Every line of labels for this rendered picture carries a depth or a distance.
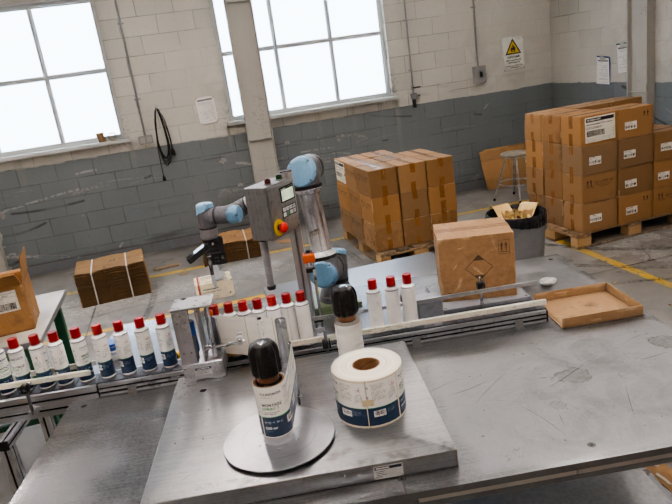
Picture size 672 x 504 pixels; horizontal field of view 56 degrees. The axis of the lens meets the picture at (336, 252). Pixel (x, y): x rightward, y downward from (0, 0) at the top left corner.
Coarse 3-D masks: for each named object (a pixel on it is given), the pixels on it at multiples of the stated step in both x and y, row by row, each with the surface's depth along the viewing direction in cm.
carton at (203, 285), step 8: (200, 280) 274; (208, 280) 272; (216, 280) 271; (224, 280) 270; (200, 288) 268; (208, 288) 269; (216, 288) 270; (224, 288) 270; (232, 288) 271; (216, 296) 270; (224, 296) 271
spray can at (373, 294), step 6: (372, 282) 226; (372, 288) 227; (366, 294) 228; (372, 294) 226; (378, 294) 227; (372, 300) 227; (378, 300) 227; (372, 306) 228; (378, 306) 228; (372, 312) 229; (378, 312) 228; (372, 318) 229; (378, 318) 229; (372, 324) 230; (378, 324) 230
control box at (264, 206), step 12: (288, 180) 224; (252, 192) 216; (264, 192) 214; (276, 192) 218; (252, 204) 218; (264, 204) 215; (276, 204) 218; (288, 204) 224; (252, 216) 220; (264, 216) 217; (276, 216) 218; (288, 216) 225; (252, 228) 221; (264, 228) 219; (276, 228) 218; (288, 228) 225; (264, 240) 221
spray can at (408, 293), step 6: (402, 276) 227; (408, 276) 226; (408, 282) 227; (402, 288) 228; (408, 288) 227; (414, 288) 228; (402, 294) 229; (408, 294) 227; (414, 294) 228; (402, 300) 230; (408, 300) 228; (414, 300) 229; (408, 306) 229; (414, 306) 229; (408, 312) 230; (414, 312) 230; (408, 318) 230; (414, 318) 230
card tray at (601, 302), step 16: (576, 288) 250; (592, 288) 250; (608, 288) 249; (560, 304) 245; (576, 304) 243; (592, 304) 241; (608, 304) 239; (624, 304) 237; (640, 304) 227; (560, 320) 231; (576, 320) 225; (592, 320) 225; (608, 320) 226
